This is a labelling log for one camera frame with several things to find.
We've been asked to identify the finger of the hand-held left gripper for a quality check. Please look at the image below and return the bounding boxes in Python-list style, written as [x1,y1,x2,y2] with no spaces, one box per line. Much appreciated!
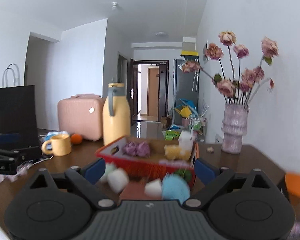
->
[0,133,22,147]
[0,146,42,165]

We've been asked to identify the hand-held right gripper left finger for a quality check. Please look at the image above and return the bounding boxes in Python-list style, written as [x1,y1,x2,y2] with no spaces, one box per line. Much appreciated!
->
[26,158,117,210]

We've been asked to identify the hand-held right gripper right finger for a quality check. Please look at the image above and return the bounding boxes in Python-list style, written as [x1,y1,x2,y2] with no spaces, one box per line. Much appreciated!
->
[182,158,275,209]

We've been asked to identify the pale green makeup sponge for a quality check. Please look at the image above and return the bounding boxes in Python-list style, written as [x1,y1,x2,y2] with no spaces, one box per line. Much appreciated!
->
[99,162,117,183]

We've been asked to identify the white makeup sponge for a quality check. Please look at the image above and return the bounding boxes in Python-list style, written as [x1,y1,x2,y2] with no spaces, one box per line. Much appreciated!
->
[107,168,130,193]

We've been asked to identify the blue plush toy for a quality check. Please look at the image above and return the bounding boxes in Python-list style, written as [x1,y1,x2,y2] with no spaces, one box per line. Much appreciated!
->
[161,174,191,205]

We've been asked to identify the white yellow alpaca plush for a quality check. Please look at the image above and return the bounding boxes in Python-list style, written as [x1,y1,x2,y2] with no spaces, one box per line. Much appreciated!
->
[164,129,196,160]

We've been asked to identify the purple satin scrunchie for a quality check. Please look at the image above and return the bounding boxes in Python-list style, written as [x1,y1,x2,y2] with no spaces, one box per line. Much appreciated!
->
[122,142,138,157]

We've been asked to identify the red cardboard box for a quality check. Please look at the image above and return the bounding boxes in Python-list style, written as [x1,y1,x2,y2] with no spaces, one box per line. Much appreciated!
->
[96,135,199,188]

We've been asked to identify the lilac fluffy headband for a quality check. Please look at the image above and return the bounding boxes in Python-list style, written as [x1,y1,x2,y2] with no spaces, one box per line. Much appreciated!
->
[137,142,152,158]

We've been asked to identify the pile of clear plastic wrappers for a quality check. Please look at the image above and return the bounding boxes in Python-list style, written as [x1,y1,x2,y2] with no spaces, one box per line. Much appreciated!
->
[0,161,42,183]

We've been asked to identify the black paper bag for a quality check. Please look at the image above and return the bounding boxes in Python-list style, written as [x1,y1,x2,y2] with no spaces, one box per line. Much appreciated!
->
[0,64,39,148]

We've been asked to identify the yellow mug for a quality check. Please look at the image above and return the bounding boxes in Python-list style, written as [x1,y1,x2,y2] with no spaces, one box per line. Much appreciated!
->
[42,134,72,157]

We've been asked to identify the blue tissue pack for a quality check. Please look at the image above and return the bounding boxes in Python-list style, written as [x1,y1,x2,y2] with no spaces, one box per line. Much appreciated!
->
[45,131,69,141]

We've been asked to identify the green snack packets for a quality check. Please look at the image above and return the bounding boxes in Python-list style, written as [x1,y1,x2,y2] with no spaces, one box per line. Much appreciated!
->
[162,129,183,141]

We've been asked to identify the lilac ceramic vase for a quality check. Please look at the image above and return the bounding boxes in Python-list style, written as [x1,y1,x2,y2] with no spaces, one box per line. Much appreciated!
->
[221,103,249,154]

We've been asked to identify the pink hard suitcase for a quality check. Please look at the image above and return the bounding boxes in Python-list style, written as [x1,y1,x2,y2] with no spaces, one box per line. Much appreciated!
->
[57,94,107,141]

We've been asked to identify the yellow thermos jug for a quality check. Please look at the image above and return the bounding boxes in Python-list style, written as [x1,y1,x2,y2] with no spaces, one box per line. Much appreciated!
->
[102,83,131,146]

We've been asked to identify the small cardboard box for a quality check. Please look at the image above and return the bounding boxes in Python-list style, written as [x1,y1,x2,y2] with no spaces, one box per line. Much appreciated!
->
[161,116,173,129]

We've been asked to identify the yellow blue bags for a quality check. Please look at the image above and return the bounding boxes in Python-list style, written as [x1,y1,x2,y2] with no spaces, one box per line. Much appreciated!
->
[174,98,198,119]

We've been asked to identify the grey fridge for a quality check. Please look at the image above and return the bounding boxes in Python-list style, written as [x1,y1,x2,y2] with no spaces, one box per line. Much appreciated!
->
[174,58,199,128]

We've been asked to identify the dried pink roses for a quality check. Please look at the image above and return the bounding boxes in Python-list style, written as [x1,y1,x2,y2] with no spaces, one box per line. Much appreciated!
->
[181,31,280,105]

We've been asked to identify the clear umbrella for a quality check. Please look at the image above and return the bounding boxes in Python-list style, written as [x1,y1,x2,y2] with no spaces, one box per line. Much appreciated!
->
[191,70,199,92]

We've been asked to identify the orange black box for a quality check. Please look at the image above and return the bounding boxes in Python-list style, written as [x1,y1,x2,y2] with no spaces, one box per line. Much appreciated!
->
[285,172,300,198]

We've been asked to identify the brown door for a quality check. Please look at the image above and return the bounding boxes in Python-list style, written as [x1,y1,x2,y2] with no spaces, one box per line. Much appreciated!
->
[147,68,159,117]

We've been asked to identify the yellow box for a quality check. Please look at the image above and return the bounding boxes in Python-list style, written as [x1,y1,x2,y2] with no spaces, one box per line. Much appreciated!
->
[181,50,199,59]

